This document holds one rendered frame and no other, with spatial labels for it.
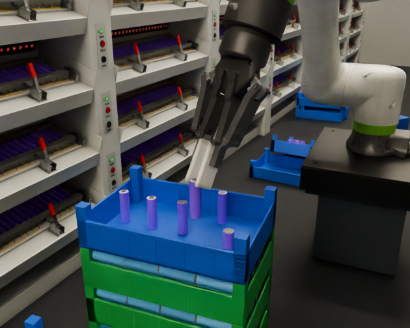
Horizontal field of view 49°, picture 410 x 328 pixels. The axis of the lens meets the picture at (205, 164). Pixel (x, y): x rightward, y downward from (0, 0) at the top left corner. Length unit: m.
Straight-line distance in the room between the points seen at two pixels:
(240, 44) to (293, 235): 1.07
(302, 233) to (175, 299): 0.95
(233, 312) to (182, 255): 0.12
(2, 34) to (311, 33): 0.74
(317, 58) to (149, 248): 0.77
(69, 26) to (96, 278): 0.68
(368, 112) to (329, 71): 0.16
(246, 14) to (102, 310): 0.57
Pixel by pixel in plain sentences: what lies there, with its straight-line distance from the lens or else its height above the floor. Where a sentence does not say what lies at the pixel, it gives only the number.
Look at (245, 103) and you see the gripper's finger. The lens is 0.65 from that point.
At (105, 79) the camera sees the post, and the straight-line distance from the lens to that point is 1.36.
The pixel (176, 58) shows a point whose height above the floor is 0.56.
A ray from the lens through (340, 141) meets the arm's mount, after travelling 1.51.
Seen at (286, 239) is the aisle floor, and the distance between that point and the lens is 1.62.
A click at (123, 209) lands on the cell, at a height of 0.43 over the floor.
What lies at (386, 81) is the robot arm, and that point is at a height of 0.57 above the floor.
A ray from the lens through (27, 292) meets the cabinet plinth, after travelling 1.38.
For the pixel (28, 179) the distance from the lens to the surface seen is 1.23.
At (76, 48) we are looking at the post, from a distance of 1.35.
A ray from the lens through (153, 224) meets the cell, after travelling 0.84.
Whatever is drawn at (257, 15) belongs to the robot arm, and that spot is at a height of 0.78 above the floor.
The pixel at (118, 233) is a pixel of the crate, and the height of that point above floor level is 0.44.
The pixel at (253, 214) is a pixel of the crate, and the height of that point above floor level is 0.42.
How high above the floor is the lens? 0.83
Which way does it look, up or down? 22 degrees down
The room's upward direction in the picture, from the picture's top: straight up
